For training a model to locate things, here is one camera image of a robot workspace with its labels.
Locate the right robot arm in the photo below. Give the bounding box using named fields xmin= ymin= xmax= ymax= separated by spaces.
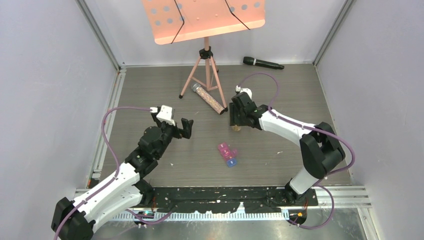
xmin=229 ymin=91 xmax=346 ymax=205

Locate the black microphone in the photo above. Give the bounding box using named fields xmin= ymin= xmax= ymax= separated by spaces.
xmin=242 ymin=56 xmax=285 ymax=70

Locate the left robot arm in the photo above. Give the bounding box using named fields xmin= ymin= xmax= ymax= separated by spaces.
xmin=51 ymin=118 xmax=194 ymax=240

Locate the small amber pill bottle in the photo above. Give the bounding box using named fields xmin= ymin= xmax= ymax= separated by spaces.
xmin=231 ymin=125 xmax=241 ymax=132

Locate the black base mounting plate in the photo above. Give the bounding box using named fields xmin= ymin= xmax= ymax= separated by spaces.
xmin=138 ymin=186 xmax=318 ymax=214

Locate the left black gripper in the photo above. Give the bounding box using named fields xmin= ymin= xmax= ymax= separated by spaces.
xmin=151 ymin=113 xmax=193 ymax=159

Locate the pink blue weekly pill organizer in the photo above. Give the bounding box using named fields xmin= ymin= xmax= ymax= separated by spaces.
xmin=217 ymin=142 xmax=238 ymax=168

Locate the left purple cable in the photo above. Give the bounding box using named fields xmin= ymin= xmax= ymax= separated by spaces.
xmin=52 ymin=106 xmax=175 ymax=240

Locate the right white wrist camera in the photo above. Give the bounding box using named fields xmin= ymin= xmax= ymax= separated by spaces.
xmin=235 ymin=85 xmax=253 ymax=99

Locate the pink music stand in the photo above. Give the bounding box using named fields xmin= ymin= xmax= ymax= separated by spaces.
xmin=141 ymin=0 xmax=266 ymax=114

